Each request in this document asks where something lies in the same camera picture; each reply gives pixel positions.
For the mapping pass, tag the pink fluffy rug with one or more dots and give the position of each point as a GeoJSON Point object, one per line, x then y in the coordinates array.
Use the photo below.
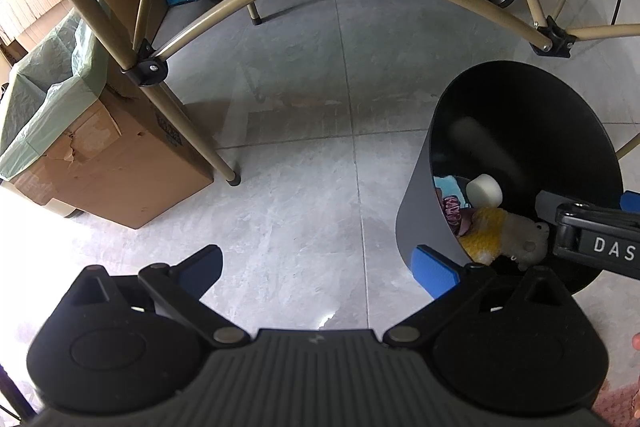
{"type": "Point", "coordinates": [622, 407]}

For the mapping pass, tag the black round bin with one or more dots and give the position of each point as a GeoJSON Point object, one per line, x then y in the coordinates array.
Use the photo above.
{"type": "Point", "coordinates": [525, 122]}

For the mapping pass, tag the yellow white plush hamster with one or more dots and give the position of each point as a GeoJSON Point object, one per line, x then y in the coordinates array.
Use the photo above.
{"type": "Point", "coordinates": [490, 232]}

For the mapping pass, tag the purple satin cloth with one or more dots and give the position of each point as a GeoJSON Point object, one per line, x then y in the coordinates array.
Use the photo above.
{"type": "Point", "coordinates": [457, 219]}

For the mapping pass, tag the green plastic bin liner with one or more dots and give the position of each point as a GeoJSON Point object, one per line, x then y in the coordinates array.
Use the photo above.
{"type": "Point", "coordinates": [45, 72]}

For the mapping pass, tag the cardboard box with liner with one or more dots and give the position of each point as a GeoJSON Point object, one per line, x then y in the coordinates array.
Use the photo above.
{"type": "Point", "coordinates": [125, 167]}

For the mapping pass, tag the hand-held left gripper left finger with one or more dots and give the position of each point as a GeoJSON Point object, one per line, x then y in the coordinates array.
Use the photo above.
{"type": "Point", "coordinates": [202, 268]}

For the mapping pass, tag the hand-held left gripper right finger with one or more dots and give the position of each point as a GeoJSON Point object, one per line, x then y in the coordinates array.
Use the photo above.
{"type": "Point", "coordinates": [434, 268]}

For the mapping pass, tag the white foam cylinder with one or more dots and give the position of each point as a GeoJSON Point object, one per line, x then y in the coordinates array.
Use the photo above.
{"type": "Point", "coordinates": [484, 192]}

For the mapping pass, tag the light blue plush fish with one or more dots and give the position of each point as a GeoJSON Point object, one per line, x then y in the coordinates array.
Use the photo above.
{"type": "Point", "coordinates": [445, 184]}

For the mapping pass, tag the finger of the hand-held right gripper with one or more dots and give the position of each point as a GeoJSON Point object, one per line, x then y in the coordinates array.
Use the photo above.
{"type": "Point", "coordinates": [631, 201]}
{"type": "Point", "coordinates": [565, 209]}

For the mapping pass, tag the tan folding camping table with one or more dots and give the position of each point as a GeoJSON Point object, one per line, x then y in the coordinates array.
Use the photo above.
{"type": "Point", "coordinates": [108, 22]}

